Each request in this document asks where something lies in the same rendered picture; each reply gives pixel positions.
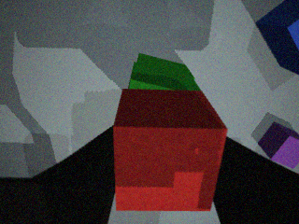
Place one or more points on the green block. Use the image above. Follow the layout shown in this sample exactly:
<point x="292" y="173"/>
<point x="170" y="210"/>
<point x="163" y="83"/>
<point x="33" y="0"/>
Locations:
<point x="164" y="64"/>
<point x="148" y="77"/>

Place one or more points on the red block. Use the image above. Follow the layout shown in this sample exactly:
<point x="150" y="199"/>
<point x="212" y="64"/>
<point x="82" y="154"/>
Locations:
<point x="168" y="147"/>

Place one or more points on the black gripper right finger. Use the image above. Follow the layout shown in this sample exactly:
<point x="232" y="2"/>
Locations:
<point x="251" y="189"/>

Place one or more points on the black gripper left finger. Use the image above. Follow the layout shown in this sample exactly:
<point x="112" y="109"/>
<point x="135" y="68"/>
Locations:
<point x="77" y="190"/>

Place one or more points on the purple cube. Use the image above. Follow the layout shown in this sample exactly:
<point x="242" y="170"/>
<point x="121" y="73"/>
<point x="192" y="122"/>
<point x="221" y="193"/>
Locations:
<point x="281" y="144"/>

